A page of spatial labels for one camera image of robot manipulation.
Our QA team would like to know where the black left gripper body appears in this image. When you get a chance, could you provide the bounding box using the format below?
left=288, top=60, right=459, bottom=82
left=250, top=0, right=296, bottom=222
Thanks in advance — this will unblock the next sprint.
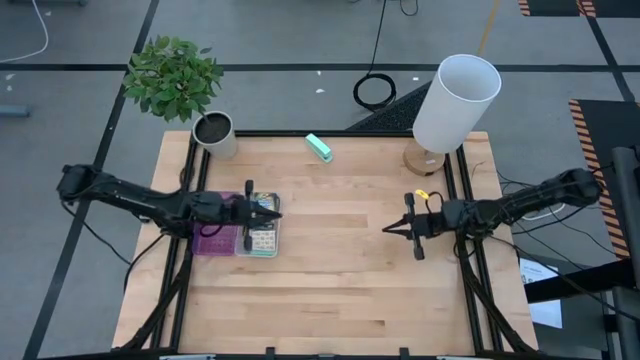
left=218, top=179, right=258, bottom=252

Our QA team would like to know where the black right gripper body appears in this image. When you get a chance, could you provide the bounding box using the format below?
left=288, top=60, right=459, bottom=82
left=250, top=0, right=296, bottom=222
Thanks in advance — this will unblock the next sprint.
left=403, top=191, right=447, bottom=262

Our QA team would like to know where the green yellow crayon box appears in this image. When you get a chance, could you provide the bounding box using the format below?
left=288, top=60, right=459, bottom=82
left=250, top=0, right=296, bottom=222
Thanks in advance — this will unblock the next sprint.
left=248, top=192, right=280, bottom=255

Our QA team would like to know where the clear pencil case purple lid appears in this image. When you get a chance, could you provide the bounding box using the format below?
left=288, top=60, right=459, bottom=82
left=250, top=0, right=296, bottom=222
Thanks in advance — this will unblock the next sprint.
left=191, top=190, right=282, bottom=260

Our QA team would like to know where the mint green stapler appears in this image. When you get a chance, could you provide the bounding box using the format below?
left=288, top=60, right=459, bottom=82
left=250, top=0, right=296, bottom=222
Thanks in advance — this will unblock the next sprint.
left=304, top=132, right=335, bottom=165

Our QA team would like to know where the black floor mat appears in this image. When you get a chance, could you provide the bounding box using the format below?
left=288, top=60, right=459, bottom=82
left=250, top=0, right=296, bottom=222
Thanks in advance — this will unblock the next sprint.
left=346, top=79, right=434, bottom=133

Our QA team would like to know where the white shade wooden base lamp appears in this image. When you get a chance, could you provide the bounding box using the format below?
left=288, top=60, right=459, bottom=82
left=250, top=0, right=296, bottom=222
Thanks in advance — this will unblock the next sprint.
left=403, top=53, right=503, bottom=178

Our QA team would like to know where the white paper sheet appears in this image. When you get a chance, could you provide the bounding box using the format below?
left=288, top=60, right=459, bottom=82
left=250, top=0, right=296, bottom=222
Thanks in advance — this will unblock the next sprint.
left=519, top=256, right=564, bottom=330

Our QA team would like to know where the green potted plant white pot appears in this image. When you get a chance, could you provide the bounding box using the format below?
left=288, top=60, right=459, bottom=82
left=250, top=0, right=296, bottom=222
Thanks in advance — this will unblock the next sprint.
left=121, top=34, right=239, bottom=162

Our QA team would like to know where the hazard striped floor mat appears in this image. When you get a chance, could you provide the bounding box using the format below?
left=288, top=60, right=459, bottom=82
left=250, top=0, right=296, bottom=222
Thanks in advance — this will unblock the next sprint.
left=518, top=0, right=640, bottom=19
left=567, top=98, right=640, bottom=260

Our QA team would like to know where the black aluminium table frame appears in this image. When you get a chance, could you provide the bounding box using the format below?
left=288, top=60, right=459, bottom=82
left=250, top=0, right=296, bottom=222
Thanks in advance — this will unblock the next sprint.
left=111, top=129, right=541, bottom=360

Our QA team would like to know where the coiled black floor cable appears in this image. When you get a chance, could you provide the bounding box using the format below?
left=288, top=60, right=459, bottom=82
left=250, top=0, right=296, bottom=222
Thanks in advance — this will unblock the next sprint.
left=352, top=0, right=398, bottom=113

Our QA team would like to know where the grey metal post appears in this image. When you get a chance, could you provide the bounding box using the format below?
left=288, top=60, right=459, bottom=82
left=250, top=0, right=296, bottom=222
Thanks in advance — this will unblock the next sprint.
left=611, top=145, right=640, bottom=360

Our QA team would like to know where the white floor cable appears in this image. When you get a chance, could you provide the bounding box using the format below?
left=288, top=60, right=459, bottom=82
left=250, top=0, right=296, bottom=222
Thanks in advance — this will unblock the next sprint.
left=0, top=0, right=50, bottom=65

